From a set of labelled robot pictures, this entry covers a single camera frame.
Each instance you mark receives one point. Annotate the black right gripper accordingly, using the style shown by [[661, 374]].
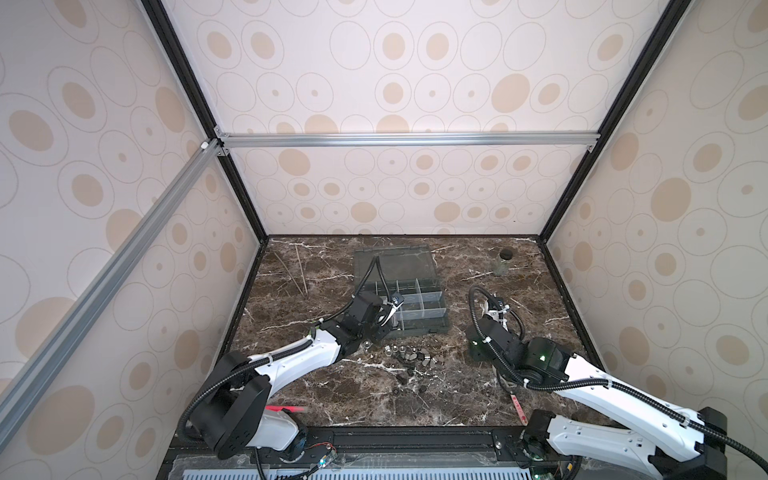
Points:
[[472, 354]]

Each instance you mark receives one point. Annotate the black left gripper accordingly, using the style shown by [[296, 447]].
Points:
[[382, 331]]

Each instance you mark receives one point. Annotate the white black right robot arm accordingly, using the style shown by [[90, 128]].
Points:
[[651, 436]]

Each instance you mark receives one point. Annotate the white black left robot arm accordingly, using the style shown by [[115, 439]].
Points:
[[229, 412]]

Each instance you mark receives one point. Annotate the pile of nuts and screws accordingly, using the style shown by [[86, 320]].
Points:
[[416, 368]]

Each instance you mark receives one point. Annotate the clear plastic organizer box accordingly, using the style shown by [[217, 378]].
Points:
[[410, 271]]

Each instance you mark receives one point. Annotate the small glass jar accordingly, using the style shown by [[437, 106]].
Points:
[[502, 263]]

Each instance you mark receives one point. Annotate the pink marker pen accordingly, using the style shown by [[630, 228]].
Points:
[[292, 409]]

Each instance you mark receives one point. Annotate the pink handled metal spoon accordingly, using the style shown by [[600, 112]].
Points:
[[519, 410]]

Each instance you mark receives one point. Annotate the black base frame rail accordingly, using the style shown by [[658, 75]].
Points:
[[394, 453]]

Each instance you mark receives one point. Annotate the horizontal aluminium rail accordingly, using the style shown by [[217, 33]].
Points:
[[426, 139]]

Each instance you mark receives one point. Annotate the diagonal aluminium rail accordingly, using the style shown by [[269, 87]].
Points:
[[40, 371]]

